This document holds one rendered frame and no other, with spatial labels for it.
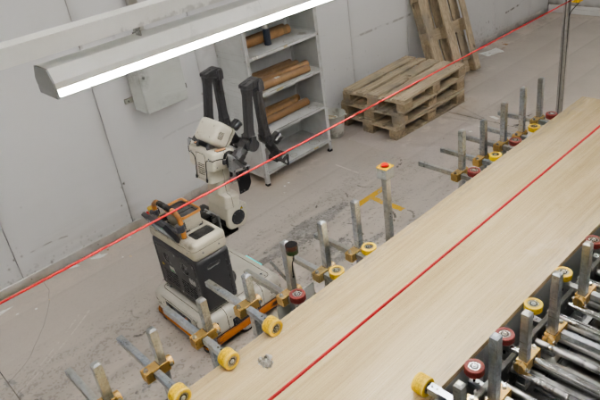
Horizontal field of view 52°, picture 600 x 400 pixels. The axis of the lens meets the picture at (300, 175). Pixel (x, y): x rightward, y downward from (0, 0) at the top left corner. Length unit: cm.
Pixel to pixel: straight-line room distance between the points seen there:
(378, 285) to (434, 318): 34
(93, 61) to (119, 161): 366
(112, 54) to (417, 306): 178
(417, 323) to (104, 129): 330
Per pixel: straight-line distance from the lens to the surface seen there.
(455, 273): 307
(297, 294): 300
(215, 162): 375
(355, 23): 695
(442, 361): 265
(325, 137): 632
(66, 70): 172
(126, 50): 179
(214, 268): 384
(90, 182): 531
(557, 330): 291
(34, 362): 464
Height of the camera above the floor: 279
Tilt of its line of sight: 28 degrees down
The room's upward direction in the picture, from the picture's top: 8 degrees counter-clockwise
